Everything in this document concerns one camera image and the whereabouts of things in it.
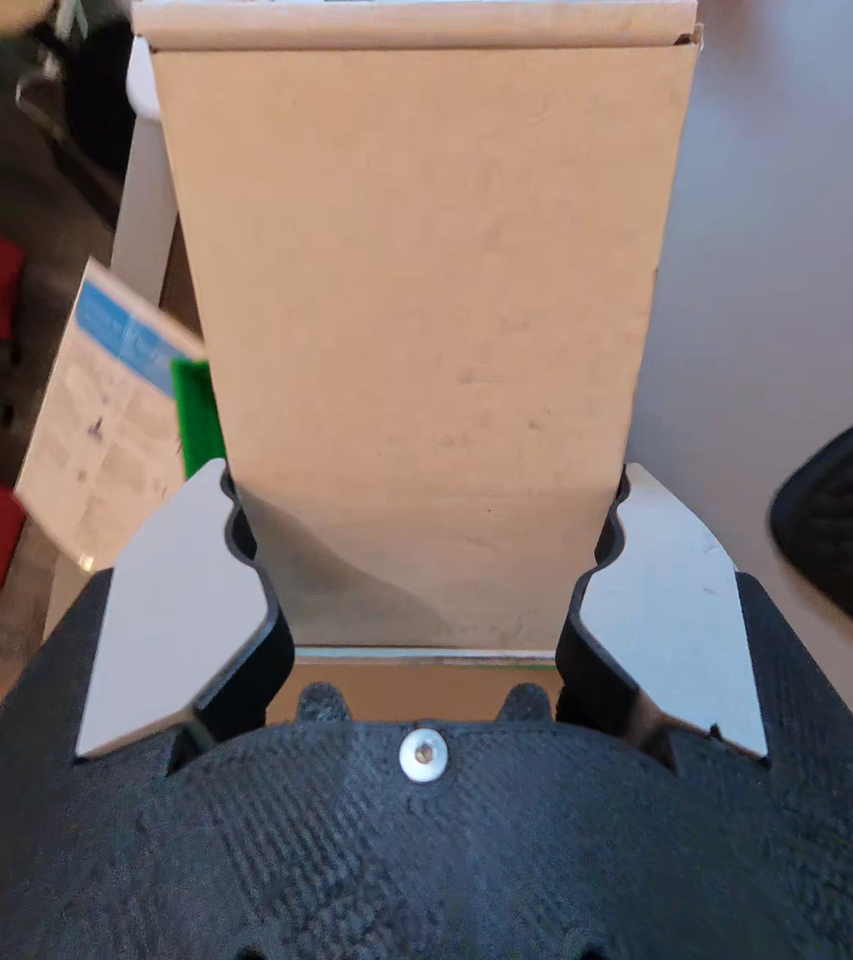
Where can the large brown cardboard box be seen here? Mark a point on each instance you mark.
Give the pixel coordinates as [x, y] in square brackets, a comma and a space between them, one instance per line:
[426, 300]

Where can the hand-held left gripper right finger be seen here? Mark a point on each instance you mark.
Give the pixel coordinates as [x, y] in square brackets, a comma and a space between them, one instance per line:
[674, 600]

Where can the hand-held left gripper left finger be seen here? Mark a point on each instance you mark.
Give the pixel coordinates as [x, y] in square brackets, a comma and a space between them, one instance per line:
[171, 600]

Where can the dark office chair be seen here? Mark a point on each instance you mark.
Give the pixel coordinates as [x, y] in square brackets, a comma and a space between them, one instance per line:
[66, 82]

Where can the white box with blue label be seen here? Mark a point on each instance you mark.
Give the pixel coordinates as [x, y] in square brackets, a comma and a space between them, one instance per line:
[96, 420]

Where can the green plastic bin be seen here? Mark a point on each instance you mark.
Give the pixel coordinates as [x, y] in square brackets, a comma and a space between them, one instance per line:
[198, 416]

